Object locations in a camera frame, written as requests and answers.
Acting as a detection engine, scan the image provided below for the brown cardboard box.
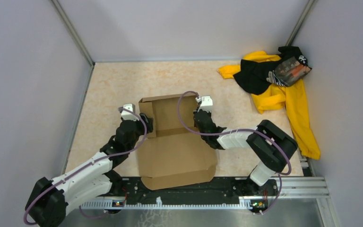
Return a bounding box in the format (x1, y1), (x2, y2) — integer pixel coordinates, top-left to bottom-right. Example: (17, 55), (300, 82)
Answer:
(137, 94), (218, 190)

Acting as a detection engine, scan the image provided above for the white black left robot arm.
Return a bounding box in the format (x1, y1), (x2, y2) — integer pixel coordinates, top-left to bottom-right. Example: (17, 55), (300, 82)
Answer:
(23, 113), (154, 227)

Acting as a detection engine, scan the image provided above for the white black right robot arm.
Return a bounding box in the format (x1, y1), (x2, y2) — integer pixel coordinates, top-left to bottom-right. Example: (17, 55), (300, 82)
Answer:
(193, 110), (298, 195)

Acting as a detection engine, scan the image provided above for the black cloth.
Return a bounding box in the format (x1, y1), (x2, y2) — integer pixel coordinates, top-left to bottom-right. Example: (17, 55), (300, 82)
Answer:
(233, 46), (303, 95)

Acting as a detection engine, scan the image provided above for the patterned grey pouch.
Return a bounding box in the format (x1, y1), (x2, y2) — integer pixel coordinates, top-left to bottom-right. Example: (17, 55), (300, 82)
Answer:
(266, 55), (312, 87)

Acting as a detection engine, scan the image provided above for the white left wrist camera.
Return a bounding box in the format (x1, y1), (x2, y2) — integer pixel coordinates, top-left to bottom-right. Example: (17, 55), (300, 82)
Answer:
(118, 104), (138, 121)

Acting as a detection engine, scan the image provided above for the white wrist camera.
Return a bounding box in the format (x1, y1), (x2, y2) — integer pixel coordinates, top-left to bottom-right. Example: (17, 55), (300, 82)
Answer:
(118, 104), (138, 121)
(195, 96), (213, 113)

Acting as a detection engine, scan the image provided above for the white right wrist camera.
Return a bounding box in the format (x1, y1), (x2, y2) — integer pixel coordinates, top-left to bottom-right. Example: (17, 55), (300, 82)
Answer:
(195, 96), (213, 113)

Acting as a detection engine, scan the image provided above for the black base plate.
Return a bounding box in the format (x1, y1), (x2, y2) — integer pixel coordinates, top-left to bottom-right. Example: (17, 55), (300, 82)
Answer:
(105, 177), (278, 205)

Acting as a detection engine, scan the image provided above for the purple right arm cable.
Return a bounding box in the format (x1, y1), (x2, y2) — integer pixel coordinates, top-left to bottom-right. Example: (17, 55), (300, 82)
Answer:
(177, 91), (292, 215)

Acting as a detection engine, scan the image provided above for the aluminium frame rail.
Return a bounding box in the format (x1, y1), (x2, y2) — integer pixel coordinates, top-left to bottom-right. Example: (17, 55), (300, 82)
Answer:
(37, 177), (342, 227)

